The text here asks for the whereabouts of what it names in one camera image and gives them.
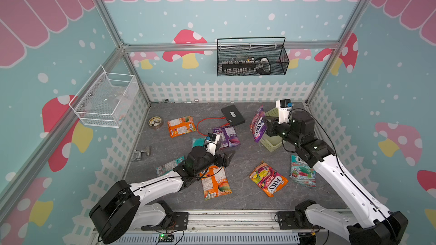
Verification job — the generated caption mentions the green circuit board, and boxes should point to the green circuit board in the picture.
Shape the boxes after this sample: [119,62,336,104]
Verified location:
[156,234,175,244]

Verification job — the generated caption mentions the green plastic basket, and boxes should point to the green plastic basket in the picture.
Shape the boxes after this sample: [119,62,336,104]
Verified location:
[260,108,282,153]

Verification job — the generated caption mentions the purple Fox's candy bag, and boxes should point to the purple Fox's candy bag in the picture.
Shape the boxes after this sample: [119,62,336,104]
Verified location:
[250,105,267,142]

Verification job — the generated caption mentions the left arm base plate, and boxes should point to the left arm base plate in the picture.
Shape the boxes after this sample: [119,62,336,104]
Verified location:
[141,212,189,232]

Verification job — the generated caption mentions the orange candy bag far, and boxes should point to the orange candy bag far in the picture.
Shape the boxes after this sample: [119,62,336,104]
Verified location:
[167,116,196,138]

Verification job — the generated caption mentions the red cable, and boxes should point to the red cable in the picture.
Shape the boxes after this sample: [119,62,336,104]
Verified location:
[195,117,228,137]

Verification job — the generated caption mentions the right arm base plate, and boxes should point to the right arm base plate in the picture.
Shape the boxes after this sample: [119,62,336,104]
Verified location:
[274,211,321,233]

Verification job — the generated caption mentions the black box device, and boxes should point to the black box device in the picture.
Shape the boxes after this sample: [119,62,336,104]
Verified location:
[221,105,245,127]

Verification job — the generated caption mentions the teal candy bag left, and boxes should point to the teal candy bag left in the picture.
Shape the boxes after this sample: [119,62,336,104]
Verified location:
[156,157,185,176]

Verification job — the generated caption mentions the teal Fox's candy bag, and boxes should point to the teal Fox's candy bag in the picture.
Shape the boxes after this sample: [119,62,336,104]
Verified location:
[290,155,316,188]

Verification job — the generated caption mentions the teal mint candy bag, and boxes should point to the teal mint candy bag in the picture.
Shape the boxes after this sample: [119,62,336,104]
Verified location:
[192,138,205,147]

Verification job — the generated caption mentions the orange Fox's fruits candy bag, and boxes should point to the orange Fox's fruits candy bag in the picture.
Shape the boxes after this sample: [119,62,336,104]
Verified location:
[249,161,288,197]

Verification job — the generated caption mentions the aluminium front rail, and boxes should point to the aluminium front rail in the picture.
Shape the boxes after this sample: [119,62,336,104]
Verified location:
[114,210,349,245]

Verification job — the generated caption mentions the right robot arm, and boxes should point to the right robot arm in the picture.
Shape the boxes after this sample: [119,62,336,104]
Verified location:
[263,108,408,245]

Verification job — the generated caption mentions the metal fitting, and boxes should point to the metal fitting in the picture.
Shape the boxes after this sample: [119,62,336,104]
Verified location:
[131,146,151,162]

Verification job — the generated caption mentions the white wire wall basket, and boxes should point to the white wire wall basket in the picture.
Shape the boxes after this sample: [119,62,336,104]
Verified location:
[69,66,139,128]

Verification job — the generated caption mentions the black wire wall basket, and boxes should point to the black wire wall basket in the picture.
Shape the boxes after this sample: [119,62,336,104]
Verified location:
[216,37,290,77]

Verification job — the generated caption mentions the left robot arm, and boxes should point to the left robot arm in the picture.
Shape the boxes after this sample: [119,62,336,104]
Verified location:
[89,146,235,245]

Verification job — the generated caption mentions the orange mango candy bag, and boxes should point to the orange mango candy bag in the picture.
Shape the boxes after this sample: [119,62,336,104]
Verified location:
[201,165,232,200]

